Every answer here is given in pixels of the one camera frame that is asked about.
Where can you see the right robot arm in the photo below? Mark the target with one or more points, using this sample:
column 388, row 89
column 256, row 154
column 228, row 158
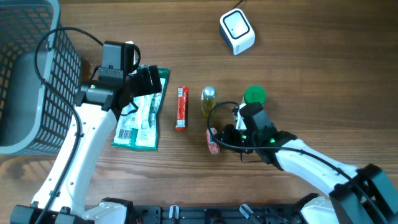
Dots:
column 351, row 194

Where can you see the red stick packet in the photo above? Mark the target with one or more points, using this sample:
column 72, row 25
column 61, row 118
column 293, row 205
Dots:
column 182, row 108

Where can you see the white barcode scanner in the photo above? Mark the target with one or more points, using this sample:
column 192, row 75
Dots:
column 236, row 31

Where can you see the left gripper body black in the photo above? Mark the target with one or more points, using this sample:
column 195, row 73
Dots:
column 141, row 83

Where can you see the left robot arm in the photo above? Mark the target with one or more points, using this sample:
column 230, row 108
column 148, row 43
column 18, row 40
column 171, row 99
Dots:
column 98, row 106

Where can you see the red white carton cup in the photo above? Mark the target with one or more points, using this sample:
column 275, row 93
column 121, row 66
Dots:
column 213, row 147

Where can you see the grey plastic mesh basket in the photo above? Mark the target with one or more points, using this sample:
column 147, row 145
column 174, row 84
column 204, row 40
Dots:
column 37, row 78

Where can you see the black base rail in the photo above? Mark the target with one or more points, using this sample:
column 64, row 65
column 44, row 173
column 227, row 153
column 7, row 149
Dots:
column 207, row 215

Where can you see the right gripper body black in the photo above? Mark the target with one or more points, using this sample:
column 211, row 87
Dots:
column 240, row 138

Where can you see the yellow liquid small bottle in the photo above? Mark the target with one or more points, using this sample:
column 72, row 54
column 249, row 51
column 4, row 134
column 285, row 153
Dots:
column 208, row 100

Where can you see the green lid white jar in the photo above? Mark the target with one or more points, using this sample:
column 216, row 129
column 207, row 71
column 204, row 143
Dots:
column 254, row 94

